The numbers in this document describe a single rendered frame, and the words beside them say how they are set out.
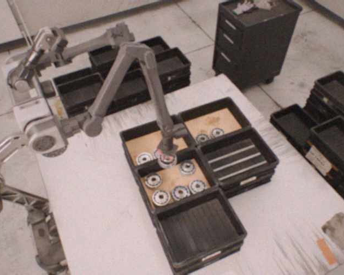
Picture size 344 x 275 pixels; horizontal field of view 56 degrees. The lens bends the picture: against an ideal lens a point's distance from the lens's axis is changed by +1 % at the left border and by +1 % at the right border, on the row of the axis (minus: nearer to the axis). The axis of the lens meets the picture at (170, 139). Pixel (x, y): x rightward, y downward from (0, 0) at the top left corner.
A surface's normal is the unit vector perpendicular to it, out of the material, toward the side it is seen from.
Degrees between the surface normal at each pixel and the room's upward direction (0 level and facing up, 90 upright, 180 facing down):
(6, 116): 0
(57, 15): 90
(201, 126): 0
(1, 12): 90
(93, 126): 73
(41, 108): 0
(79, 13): 90
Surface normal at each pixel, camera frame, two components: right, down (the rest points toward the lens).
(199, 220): -0.02, -0.62
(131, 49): 0.43, 0.48
